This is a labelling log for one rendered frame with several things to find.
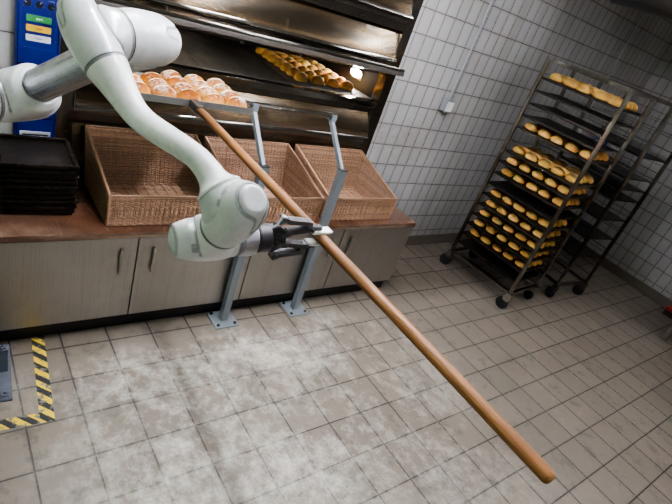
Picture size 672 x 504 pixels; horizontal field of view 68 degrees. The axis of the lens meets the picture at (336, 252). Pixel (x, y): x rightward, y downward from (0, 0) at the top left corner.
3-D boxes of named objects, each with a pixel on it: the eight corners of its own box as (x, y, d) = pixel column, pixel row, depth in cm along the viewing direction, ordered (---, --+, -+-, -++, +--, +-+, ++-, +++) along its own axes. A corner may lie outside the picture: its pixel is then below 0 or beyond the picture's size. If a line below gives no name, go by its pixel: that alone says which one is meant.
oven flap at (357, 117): (74, 107, 229) (73, 61, 224) (364, 139, 341) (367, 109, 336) (76, 107, 226) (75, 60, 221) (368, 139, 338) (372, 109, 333)
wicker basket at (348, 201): (281, 182, 321) (293, 142, 308) (348, 184, 357) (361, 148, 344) (321, 221, 291) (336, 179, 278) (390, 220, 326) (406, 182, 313)
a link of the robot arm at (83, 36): (98, 46, 110) (147, 49, 121) (56, -26, 109) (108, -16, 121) (72, 82, 117) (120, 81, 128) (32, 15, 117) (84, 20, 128)
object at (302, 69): (252, 51, 342) (254, 42, 339) (309, 63, 372) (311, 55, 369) (296, 81, 304) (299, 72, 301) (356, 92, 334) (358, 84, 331)
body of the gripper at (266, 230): (251, 215, 126) (282, 215, 132) (243, 243, 130) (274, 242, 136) (264, 231, 122) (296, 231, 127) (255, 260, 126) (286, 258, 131)
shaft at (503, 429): (552, 483, 90) (561, 473, 88) (543, 489, 88) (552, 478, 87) (203, 114, 198) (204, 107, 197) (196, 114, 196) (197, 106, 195)
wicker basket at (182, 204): (78, 175, 247) (83, 122, 234) (188, 179, 282) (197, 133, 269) (104, 227, 217) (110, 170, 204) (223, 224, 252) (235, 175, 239)
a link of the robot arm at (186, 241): (227, 266, 125) (251, 248, 115) (165, 270, 116) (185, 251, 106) (220, 225, 128) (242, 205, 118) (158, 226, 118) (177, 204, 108)
